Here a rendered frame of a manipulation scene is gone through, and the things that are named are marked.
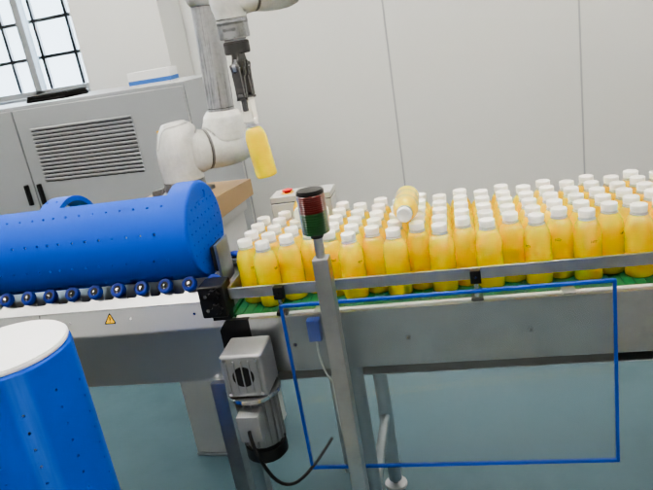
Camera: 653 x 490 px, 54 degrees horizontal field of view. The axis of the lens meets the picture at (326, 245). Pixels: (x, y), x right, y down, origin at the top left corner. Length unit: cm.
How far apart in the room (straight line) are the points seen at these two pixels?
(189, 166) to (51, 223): 62
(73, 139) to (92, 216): 192
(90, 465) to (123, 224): 65
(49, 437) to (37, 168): 264
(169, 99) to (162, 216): 170
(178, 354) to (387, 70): 283
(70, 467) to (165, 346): 53
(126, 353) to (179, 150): 77
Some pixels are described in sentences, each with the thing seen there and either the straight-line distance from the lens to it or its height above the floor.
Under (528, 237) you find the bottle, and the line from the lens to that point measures 166.
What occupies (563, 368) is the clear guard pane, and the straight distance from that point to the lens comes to 169.
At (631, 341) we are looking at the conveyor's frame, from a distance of 174.
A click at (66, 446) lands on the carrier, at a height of 82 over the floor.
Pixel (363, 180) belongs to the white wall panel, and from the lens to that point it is 454.
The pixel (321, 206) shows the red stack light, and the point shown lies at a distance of 141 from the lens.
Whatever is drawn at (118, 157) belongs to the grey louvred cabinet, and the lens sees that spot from 370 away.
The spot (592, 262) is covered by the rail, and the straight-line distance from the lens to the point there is 165.
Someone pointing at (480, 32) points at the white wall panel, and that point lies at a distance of 429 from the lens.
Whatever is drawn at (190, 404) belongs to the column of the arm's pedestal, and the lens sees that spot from 275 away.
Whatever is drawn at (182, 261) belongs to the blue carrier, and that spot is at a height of 104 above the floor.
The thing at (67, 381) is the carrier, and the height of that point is 95.
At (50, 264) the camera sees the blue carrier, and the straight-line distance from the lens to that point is 202.
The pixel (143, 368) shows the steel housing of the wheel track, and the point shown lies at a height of 69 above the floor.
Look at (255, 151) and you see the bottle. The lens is 196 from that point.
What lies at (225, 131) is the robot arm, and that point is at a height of 128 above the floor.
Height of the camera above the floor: 159
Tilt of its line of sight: 18 degrees down
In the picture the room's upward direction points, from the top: 10 degrees counter-clockwise
